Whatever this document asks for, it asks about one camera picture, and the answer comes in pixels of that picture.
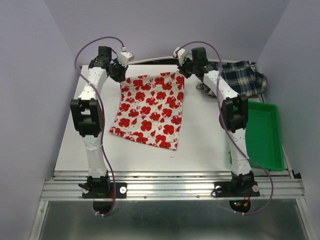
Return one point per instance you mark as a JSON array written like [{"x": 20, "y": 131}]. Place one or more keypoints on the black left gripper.
[{"x": 121, "y": 77}]

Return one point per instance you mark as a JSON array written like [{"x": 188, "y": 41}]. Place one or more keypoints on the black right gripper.
[{"x": 182, "y": 68}]

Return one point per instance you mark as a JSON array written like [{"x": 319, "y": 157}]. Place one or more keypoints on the white red floral skirt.
[{"x": 151, "y": 110}]

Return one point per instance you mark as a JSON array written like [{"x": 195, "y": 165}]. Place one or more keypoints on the navy plaid skirt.
[{"x": 243, "y": 77}]

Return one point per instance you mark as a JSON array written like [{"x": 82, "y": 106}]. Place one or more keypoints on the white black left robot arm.
[{"x": 89, "y": 119}]

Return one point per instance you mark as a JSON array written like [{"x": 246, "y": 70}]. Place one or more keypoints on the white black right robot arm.
[{"x": 233, "y": 118}]

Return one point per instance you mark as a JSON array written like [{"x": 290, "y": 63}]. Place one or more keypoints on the green plastic basket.
[{"x": 260, "y": 143}]

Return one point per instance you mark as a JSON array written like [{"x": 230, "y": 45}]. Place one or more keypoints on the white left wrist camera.
[{"x": 124, "y": 58}]

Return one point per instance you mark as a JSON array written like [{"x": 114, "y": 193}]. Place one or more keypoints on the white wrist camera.
[
  {"x": 179, "y": 54},
  {"x": 124, "y": 58}
]

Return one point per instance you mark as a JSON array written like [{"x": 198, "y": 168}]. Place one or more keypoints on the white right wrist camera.
[{"x": 179, "y": 54}]

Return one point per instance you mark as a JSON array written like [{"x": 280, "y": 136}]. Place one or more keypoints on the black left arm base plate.
[{"x": 101, "y": 193}]

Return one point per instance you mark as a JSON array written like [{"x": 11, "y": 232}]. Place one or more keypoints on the aluminium frame rail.
[{"x": 171, "y": 185}]

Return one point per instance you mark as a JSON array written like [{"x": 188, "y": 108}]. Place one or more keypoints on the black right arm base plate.
[{"x": 229, "y": 189}]

